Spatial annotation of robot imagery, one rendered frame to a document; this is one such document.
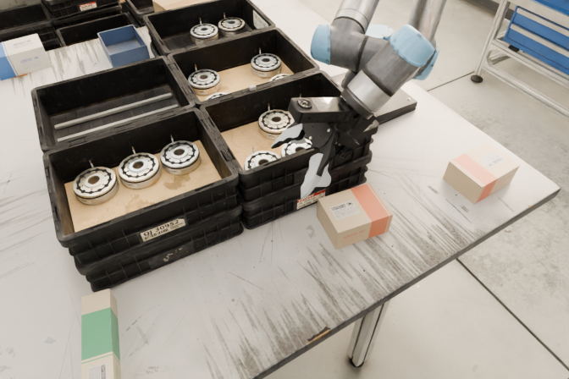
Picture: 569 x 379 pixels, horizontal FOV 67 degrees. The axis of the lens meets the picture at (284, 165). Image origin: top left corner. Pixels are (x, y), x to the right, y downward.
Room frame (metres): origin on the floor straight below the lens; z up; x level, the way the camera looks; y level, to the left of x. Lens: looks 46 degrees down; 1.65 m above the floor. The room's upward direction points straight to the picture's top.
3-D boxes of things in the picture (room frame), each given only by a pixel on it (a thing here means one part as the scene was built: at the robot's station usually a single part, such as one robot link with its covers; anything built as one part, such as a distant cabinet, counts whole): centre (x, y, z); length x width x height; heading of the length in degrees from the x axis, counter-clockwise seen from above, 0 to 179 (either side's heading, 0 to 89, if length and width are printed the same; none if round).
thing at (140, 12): (2.39, 0.68, 0.37); 0.40 x 0.30 x 0.45; 121
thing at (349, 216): (0.71, -0.19, 0.74); 0.16 x 0.12 x 0.07; 112
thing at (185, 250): (0.72, 0.35, 0.76); 0.40 x 0.30 x 0.12; 118
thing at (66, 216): (0.72, 0.35, 0.87); 0.40 x 0.30 x 0.11; 118
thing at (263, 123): (0.96, 0.02, 0.86); 0.10 x 0.10 x 0.01
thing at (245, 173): (0.90, -0.01, 0.92); 0.40 x 0.30 x 0.02; 118
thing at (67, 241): (0.72, 0.35, 0.92); 0.40 x 0.30 x 0.02; 118
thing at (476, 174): (0.87, -0.58, 0.74); 0.16 x 0.12 x 0.07; 122
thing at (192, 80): (1.18, 0.26, 0.86); 0.10 x 0.10 x 0.01
